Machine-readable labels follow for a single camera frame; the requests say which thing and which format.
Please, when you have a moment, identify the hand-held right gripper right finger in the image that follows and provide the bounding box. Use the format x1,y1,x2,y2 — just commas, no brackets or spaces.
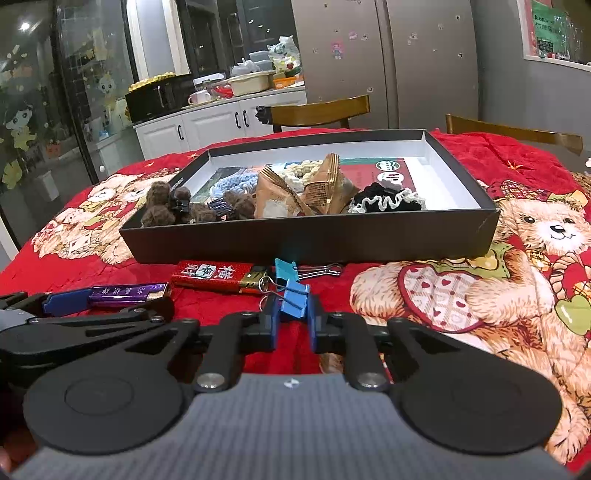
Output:
307,294,468,394

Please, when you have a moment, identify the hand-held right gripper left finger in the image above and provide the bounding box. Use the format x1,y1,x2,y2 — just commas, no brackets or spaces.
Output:
108,294,281,394

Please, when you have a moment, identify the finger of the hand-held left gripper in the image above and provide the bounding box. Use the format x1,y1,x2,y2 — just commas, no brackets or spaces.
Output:
0,299,176,367
0,289,94,319

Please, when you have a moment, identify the blue binder clip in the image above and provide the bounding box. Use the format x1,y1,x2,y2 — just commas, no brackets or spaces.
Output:
259,278,311,320
274,258,344,282

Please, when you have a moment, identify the purple lighter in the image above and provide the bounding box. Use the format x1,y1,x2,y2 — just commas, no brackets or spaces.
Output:
88,282,172,308

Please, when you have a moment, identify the black cardboard box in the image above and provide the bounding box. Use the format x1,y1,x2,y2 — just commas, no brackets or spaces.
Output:
119,129,501,267

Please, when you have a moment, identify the brown furry blue hair clip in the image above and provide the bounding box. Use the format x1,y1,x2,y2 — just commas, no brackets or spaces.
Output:
208,191,257,221

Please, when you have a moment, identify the plain brown paper packet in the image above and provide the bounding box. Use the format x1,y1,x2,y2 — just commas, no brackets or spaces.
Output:
255,165,306,219

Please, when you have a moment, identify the brown furry black hair claw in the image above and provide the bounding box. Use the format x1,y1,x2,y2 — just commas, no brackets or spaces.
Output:
140,181,223,228

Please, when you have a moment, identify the lattice print brown paper packet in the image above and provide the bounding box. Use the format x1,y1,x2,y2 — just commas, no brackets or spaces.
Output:
299,153,360,216

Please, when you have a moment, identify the blue crochet scrunchie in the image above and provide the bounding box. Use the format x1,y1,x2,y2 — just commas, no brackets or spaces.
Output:
210,170,260,200

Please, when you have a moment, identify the black scrunchie with white trim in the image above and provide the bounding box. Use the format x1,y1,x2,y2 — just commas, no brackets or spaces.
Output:
348,183,426,214

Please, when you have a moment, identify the cream scrunchie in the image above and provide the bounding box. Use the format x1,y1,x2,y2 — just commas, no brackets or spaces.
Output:
283,159,325,186

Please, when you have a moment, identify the red lighter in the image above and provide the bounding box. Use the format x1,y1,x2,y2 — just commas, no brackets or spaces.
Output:
171,260,269,295

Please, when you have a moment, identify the white trash bin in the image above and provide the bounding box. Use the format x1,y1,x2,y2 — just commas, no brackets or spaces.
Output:
34,170,59,202

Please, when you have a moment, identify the glass sliding door with stickers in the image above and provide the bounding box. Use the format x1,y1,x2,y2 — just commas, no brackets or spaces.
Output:
0,0,145,252

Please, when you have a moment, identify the white kitchen cabinet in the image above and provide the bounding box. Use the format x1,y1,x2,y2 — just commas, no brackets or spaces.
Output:
133,88,308,160

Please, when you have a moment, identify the wooden chair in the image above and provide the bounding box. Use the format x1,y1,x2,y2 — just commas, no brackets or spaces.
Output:
445,113,584,156
255,95,372,135

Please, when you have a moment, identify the black microwave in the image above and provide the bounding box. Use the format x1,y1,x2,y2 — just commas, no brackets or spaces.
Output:
124,74,195,123

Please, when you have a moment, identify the beige plastic tub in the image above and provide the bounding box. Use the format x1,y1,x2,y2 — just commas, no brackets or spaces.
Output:
228,71,274,97

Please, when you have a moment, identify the tray of yellow balls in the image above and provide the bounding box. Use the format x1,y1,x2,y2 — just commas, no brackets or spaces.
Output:
128,71,179,92

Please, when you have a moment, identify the red bear print blanket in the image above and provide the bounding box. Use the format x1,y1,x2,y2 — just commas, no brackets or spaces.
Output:
0,128,591,472

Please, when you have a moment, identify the printed plastic bag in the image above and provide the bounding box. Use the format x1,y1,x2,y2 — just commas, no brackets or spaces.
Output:
268,36,302,75

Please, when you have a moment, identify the grey refrigerator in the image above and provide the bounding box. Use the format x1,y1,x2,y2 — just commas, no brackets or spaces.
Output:
291,0,479,131

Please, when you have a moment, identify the wall poster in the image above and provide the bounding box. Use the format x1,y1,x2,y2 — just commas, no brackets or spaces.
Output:
515,0,591,71

